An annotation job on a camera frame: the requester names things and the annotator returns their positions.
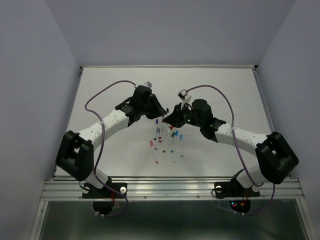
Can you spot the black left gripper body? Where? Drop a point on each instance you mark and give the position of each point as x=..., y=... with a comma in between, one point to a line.
x=150, y=108

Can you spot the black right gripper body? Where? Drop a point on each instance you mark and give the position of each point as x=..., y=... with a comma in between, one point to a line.
x=181, y=117

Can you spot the light blue marker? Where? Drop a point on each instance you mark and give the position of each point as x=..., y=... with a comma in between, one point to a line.
x=181, y=146

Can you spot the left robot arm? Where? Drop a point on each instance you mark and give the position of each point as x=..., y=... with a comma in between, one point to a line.
x=76, y=151

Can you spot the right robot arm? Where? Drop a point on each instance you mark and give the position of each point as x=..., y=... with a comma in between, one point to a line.
x=275, y=158

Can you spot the navy blue marker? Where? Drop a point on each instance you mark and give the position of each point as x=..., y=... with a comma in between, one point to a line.
x=155, y=129

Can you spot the sky blue marker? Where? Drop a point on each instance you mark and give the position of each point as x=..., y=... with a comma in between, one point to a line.
x=174, y=141

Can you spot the grey marker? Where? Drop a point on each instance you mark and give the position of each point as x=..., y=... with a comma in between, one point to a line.
x=157, y=137

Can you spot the dark teal marker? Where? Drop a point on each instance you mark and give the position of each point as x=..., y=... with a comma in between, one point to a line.
x=168, y=142

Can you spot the dark red marker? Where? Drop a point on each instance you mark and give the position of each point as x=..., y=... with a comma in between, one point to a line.
x=161, y=131

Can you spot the pink marker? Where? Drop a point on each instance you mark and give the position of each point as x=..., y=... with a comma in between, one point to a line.
x=153, y=151

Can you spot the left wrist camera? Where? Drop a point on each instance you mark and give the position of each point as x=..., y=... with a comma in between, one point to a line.
x=148, y=84

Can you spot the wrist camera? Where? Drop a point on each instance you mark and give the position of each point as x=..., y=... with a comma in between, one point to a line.
x=185, y=97
x=148, y=84

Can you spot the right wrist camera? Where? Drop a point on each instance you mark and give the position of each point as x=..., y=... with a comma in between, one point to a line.
x=185, y=97

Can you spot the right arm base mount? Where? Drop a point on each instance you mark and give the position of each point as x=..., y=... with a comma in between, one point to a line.
x=239, y=197

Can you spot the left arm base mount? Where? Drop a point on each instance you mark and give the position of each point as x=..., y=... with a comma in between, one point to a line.
x=105, y=202

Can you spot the aluminium front rail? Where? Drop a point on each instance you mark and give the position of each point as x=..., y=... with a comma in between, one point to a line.
x=167, y=189

